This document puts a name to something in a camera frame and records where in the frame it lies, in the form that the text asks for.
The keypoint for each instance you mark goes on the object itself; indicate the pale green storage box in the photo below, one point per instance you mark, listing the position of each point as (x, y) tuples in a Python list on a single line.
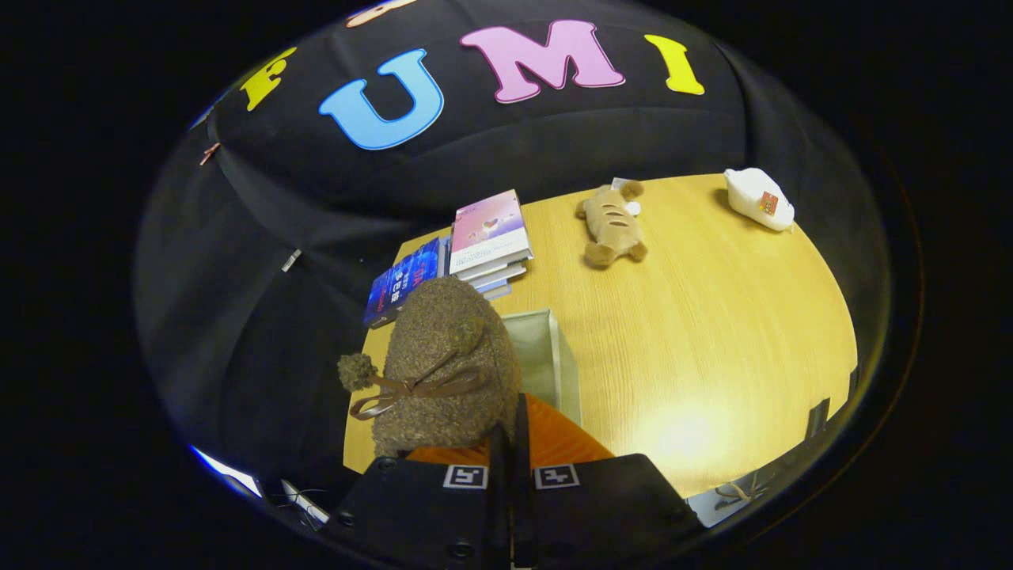
[(538, 348)]

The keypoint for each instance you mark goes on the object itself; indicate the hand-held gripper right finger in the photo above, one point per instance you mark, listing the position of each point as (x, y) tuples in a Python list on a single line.
[(522, 499)]

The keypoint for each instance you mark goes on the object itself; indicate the black backdrop cloth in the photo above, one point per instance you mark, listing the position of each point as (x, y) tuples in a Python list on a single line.
[(253, 340)]

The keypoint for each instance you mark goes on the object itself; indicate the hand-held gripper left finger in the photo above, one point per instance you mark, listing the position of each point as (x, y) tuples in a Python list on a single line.
[(498, 499)]

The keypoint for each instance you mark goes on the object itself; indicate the brown fuzzy shoe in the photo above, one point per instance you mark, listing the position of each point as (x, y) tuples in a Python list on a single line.
[(443, 348)]

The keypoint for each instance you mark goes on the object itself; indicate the white pouch with red label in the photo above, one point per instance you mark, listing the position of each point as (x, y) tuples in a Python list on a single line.
[(752, 198)]

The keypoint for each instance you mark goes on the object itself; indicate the pink book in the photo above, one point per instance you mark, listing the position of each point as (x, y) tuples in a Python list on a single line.
[(487, 226)]

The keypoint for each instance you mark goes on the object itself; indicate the white book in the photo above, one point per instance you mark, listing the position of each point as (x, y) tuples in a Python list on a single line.
[(502, 273)]

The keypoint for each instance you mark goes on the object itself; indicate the tan striped plush toy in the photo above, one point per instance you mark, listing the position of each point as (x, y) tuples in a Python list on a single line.
[(613, 226)]

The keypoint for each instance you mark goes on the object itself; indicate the light blue book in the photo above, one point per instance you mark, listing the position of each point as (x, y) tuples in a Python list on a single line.
[(496, 289)]

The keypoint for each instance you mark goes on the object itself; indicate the silver clip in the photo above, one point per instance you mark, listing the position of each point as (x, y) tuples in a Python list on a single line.
[(291, 260)]

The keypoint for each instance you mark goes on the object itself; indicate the orange clip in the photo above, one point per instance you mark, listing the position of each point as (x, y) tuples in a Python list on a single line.
[(209, 153)]

